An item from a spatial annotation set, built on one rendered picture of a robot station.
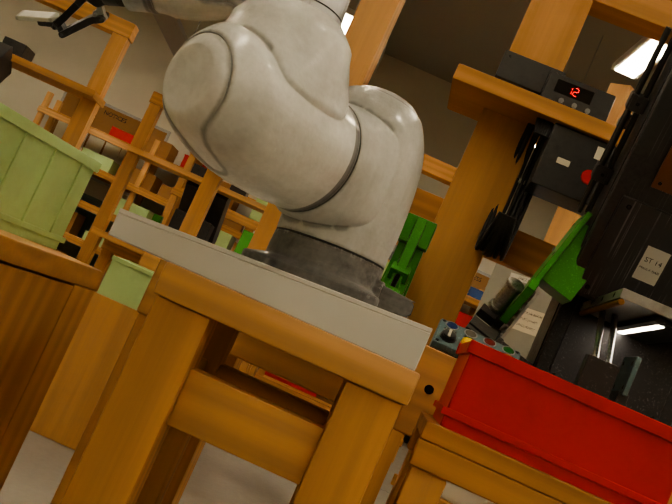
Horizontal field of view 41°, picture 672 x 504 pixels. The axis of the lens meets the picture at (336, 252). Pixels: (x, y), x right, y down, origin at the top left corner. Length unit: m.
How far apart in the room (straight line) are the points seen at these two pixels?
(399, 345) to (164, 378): 0.27
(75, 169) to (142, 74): 10.86
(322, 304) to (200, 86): 0.28
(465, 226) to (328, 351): 1.17
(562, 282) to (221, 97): 1.00
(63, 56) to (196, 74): 11.74
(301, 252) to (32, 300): 0.51
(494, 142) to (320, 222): 1.14
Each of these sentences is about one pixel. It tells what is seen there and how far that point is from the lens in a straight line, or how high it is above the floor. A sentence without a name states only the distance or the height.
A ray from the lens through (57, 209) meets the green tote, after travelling 1.59.
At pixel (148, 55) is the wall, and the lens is 12.49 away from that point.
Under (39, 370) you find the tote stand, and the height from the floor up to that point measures 0.60.
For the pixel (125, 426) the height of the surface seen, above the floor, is 0.66.
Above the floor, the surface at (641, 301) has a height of 1.12.
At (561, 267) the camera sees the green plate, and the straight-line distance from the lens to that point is 1.80.
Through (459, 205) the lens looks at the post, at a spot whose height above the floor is 1.26.
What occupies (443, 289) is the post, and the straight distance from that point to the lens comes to 2.14.
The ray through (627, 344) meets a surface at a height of 1.08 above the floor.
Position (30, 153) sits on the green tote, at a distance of 1.49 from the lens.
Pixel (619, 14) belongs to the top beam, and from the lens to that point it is 2.38.
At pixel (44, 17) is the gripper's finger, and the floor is 1.15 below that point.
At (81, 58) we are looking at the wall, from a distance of 12.66.
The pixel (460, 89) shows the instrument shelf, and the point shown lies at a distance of 2.17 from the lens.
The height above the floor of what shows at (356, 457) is 0.73.
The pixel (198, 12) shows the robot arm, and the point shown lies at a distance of 1.54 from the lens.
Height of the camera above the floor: 0.85
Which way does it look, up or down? 5 degrees up
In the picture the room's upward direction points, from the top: 24 degrees clockwise
